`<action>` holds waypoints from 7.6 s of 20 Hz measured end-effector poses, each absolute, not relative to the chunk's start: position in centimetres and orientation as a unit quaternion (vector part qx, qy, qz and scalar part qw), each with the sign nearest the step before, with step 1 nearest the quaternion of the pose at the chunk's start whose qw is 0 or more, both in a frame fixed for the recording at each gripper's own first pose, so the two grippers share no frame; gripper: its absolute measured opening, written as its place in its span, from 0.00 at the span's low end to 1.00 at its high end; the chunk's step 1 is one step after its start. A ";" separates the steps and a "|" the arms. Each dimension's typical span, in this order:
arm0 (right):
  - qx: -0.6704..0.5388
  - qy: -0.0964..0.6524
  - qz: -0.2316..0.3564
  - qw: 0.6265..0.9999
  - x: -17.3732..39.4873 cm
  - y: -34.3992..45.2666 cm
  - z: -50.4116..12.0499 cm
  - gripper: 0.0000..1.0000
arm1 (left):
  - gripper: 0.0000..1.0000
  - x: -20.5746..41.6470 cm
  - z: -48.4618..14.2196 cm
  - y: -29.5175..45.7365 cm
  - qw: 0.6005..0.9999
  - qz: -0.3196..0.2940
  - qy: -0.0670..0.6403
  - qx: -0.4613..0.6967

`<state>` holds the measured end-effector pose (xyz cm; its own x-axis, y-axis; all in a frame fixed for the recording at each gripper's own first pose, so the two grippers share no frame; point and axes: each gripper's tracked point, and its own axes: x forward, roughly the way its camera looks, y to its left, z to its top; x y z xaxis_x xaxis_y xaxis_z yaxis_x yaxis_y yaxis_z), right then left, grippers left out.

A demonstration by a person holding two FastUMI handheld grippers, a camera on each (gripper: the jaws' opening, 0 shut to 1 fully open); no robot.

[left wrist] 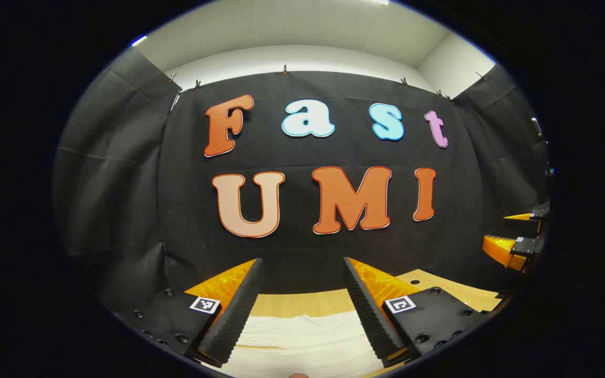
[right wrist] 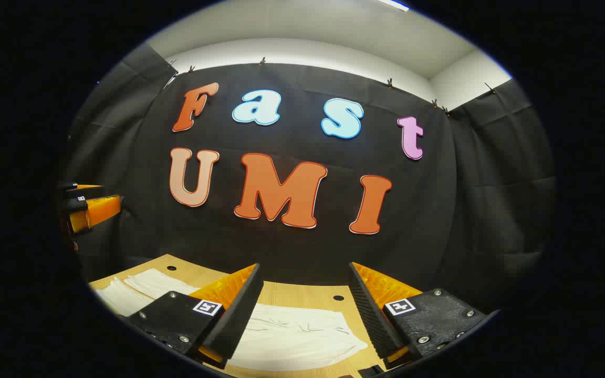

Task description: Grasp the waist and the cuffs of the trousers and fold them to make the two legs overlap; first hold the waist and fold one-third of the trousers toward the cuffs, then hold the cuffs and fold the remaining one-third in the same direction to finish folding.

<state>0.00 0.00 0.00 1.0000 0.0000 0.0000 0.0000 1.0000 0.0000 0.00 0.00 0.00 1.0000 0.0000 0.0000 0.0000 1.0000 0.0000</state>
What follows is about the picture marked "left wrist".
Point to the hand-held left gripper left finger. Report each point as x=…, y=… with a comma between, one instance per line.
x=239, y=310

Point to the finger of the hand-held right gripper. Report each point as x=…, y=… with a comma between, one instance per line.
x=540, y=212
x=525, y=247

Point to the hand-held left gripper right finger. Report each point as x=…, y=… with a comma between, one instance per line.
x=368, y=310

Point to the white jeans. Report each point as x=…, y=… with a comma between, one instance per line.
x=308, y=341

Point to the row of small backdrop clamps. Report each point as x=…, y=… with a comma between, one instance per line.
x=284, y=69

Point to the ceiling light strip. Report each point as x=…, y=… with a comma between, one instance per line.
x=138, y=40

